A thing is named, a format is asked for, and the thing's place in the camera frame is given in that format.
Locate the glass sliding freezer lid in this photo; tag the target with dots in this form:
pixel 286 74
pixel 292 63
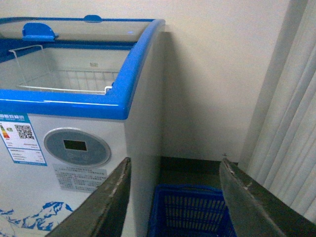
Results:
pixel 88 28

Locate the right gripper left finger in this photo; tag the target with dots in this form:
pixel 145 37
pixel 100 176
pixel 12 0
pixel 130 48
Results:
pixel 103 213

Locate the white vertical blinds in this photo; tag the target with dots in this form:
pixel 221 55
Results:
pixel 284 158

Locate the white wire freezer basket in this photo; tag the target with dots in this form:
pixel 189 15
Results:
pixel 67 70

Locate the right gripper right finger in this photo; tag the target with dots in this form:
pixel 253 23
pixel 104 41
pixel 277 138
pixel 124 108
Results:
pixel 256 212

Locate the blue plastic basket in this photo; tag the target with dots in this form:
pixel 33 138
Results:
pixel 189 211

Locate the white chest freezer blue trim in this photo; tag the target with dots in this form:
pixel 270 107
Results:
pixel 57 148

